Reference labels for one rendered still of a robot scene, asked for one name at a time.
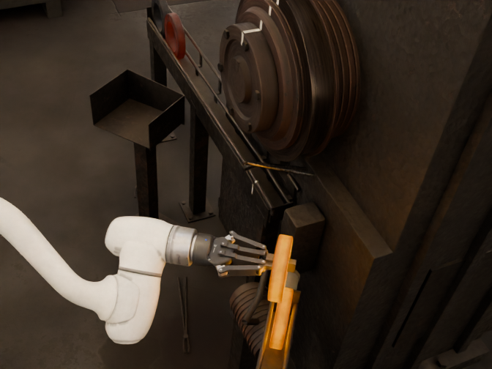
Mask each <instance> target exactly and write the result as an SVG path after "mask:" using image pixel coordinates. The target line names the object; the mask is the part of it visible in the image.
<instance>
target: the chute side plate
mask: <svg viewBox="0 0 492 369"><path fill-rule="evenodd" d="M146 26H147V37H148V38H149V35H150V37H151V38H152V40H153V42H154V48H155V50H156V51H157V53H158V54H159V56H160V58H161V59H162V60H163V62H164V64H165V66H166V67H167V68H168V71H169V72H170V74H171V75H172V76H173V78H174V80H175V81H176V83H177V85H178V86H179V88H180V89H181V91H182V93H183V94H184V96H185V97H186V99H187V101H188V102H189V104H190V100H191V101H192V102H193V104H194V106H195V108H196V115H197V116H198V118H199V119H200V121H201V123H202V125H203V126H204V127H205V129H206V131H207V132H208V134H209V135H210V137H211V139H212V140H213V141H214V143H215V145H216V147H217V148H218V150H219V151H220V153H221V155H222V156H223V158H224V159H225V161H226V162H227V164H228V166H229V167H230V169H231V170H232V172H233V173H234V176H235V177H236V178H237V180H238V181H239V183H240V184H241V186H242V188H243V190H244V191H245V193H246V195H247V197H248V198H249V200H250V202H251V204H252V205H253V207H254V209H255V210H256V205H257V206H258V208H259V209H260V211H261V213H262V215H263V216H264V227H265V228H267V225H268V220H269V212H270V209H269V207H268V206H267V204H266V202H265V201H264V199H263V197H262V195H261V194H260V192H259V191H258V188H257V187H256V185H255V183H254V182H253V180H252V179H251V177H250V175H249V173H248V172H247V171H243V170H242V169H243V168H244V166H243V164H242V162H241V161H240V159H239V158H238V156H237V155H236V153H235V151H234V150H233V149H232V147H231V145H230V144H229V142H228V141H227V140H226V138H225V136H224V135H223V134H222V132H221V130H220V128H219V127H218V126H217V124H216V123H215V121H214V119H213V118H212V117H211V115H210V114H209V112H208V110H207V109H206V108H205V106H204V104H203V103H202V102H201V100H200V98H199V97H198V95H197V94H196V93H195V91H194V89H193V88H192V86H191V85H190V83H189V82H188V80H187V79H186V77H185V76H184V74H183V73H182V71H181V70H180V69H179V66H178V65H177V63H176V62H175V61H174V59H173V57H172V56H171V54H170V53H169V52H168V50H167V48H166V47H165V46H164V44H163V42H162V40H161V39H160V38H159V36H158V35H157V33H156V31H155V30H154V29H153V27H152V25H151V24H150V22H149V21H148V20H146ZM252 186H253V194H252Z"/></svg>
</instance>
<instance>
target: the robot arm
mask: <svg viewBox="0 0 492 369"><path fill-rule="evenodd" d="M0 234H1V235H2V236H3V237H4V238H5V239H6V240H7V241H9V242H10V244H11V245H12V246H13V247H14V248H15V249H16V250H17V251H18V252H19V253H20V254H21V255H22V256H23V257H24V258H25V259H26V260H27V261H28V262H29V263H30V264H31V265H32V266H33V267H34V268H35V269H36V270H37V271H38V272H39V273H40V274H41V275H42V277H43V278H44V279H45V280H46V281H47V282H48V283H49V284H50V285H51V286H52V287H53V288H54V289H55V290H56V291H57V292H58V293H60V294H61V295H62V296H63V297H64V298H65V299H67V300H69V301H71V302H72V303H74V304H77V305H79V306H81V307H84V308H88V309H90V310H93V311H94V312H96V313H97V315H98V316H99V318H100V320H103V321H106V323H105V330H106V332H107V333H108V336H109V338H110V339H111V340H112V341H113V342H114V343H119V344H134V343H137V342H139V341H140V340H141V339H143V338H144V337H145V336H146V334H147V332H148V331H149V328H150V326H151V325H152V322H153V319H154V315H155V312H156V309H157V303H158V299H159V295H160V281H161V276H162V273H163V269H164V266H165V263H169V264H178V265H182V266H187V267H189V266H190V265H191V264H195V265H199V266H204V267H207V266H211V267H213V268H215V269H216V270H217V272H218V277H219V278H224V277H228V276H260V275H261V273H262V272H265V269H268V270H272V264H273V259H274V255H275V254H271V253H268V250H267V246H266V245H263V244H261V243H258V242H255V241H253V240H251V239H248V238H245V237H243V236H240V235H238V234H237V233H235V232H234V231H229V235H228V236H226V237H218V238H217V237H215V236H213V235H211V234H202V233H198V232H197V230H196V229H194V228H186V227H182V226H179V225H171V224H169V223H167V222H165V221H163V220H158V219H155V218H150V217H132V216H128V217H118V218H116V219H114V220H113V221H112V222H111V224H110V225H109V227H108V230H107V233H106V236H105V246H106V247H107V248H108V249H109V250H110V251H111V252H112V253H113V254H114V255H115V256H119V270H118V273H117V275H108V276H107V277H106V278H105V279H104V280H101V281H100V282H90V281H87V280H84V279H82V278H81V277H79V276H78V275H76V274H75V273H74V272H73V271H72V270H71V268H70V267H69V266H68V265H67V263H66V262H65V261H64V260H63V258H62V257H61V256H60V255H59V254H58V253H57V252H56V251H55V249H54V248H53V247H52V246H51V244H50V243H49V242H48V240H47V239H46V238H45V237H44V236H43V235H42V234H41V233H40V231H39V230H38V229H37V228H36V227H35V225H34V224H33V223H32V222H31V221H30V219H28V218H27V216H25V214H24V213H22V212H21V211H20V210H19V209H18V208H16V207H15V206H13V205H12V204H11V203H10V202H8V201H6V200H4V199H3V198H0ZM233 243H234V244H235V245H234V244H233ZM227 265H229V266H227Z"/></svg>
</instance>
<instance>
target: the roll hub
mask: <svg viewBox="0 0 492 369"><path fill-rule="evenodd" d="M226 29H227V30H228V31H229V36H230V37H229V38H228V39H226V38H225V37H224V34H223V35H222V38H221V42H220V62H221V63H222V65H223V71H222V72H220V75H221V81H222V85H223V91H224V94H225V99H226V102H227V104H228V107H229V106H232V108H233V109H234V113H233V115H232V116H233V118H234V120H235V122H236V123H237V124H238V126H239V127H240V128H241V129H242V130H243V131H245V132H246V133H255V132H259V131H262V130H268V129H269V128H270V127H271V126H272V125H273V123H274V122H275V119H276V116H277V110H278V104H279V86H278V79H277V70H276V66H275V61H274V58H273V55H272V52H271V49H270V46H269V44H268V42H267V39H266V38H265V36H264V34H263V33H262V32H261V31H255V32H250V33H244V32H243V31H247V30H252V29H258V27H257V26H256V25H255V24H253V23H251V22H246V23H237V24H232V25H229V26H228V27H227V28H226ZM242 33H243V34H244V38H243V41H245V40H246V42H247V43H248V50H247V51H245V52H244V50H243V49H242V45H241V41H242ZM255 90H258V91H259V93H260V97H261V98H260V100H258V101H256V99H255V98H254V91H255ZM247 122H250V123H251V127H252V130H251V131H247V129H246V125H245V124H246V123H247Z"/></svg>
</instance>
